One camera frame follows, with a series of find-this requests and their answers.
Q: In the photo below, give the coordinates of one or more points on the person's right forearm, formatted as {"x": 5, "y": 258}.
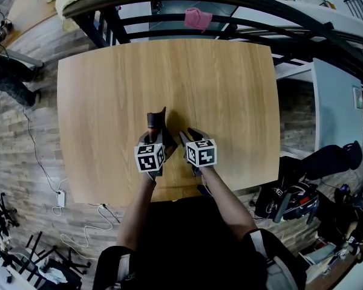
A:
{"x": 224, "y": 204}

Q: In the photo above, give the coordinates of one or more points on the pink cloth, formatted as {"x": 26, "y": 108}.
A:
{"x": 197, "y": 18}

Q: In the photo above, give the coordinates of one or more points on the person's left forearm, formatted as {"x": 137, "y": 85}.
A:
{"x": 137, "y": 210}

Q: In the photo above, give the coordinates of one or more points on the person's black shirt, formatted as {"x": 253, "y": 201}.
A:
{"x": 193, "y": 246}

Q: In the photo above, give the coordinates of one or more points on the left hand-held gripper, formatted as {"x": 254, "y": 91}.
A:
{"x": 148, "y": 159}

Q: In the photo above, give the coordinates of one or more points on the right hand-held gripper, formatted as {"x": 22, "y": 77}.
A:
{"x": 201, "y": 154}

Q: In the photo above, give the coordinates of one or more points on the small green framed picture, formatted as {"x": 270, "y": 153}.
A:
{"x": 357, "y": 98}

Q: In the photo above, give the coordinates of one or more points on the white power strip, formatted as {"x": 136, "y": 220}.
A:
{"x": 61, "y": 198}

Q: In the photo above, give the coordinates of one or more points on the light wooden table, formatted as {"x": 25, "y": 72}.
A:
{"x": 27, "y": 8}

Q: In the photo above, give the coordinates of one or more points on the black backpack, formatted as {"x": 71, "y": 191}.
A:
{"x": 329, "y": 159}

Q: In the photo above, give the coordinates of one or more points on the white long table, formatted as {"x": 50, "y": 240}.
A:
{"x": 308, "y": 17}

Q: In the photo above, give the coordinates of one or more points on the wooden desk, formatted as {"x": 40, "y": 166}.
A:
{"x": 109, "y": 101}

